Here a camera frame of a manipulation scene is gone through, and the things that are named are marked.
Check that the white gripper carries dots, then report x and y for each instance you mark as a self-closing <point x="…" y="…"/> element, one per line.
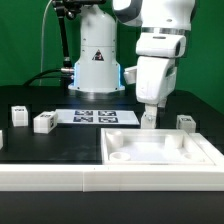
<point x="155" y="79"/>

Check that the white square tabletop part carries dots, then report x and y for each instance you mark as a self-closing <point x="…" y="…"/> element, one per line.
<point x="151" y="147"/>

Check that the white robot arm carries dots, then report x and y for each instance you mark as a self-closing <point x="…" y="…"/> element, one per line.
<point x="163" y="24"/>

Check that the white sheet with tags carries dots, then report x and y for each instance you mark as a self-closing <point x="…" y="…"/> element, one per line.
<point x="104" y="117"/>

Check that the white block left edge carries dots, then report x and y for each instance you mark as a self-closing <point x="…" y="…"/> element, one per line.
<point x="1" y="139"/>

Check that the white front fence wall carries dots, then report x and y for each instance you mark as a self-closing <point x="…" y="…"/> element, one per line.
<point x="90" y="178"/>

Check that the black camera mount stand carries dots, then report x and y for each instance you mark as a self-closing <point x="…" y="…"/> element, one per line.
<point x="69" y="9"/>

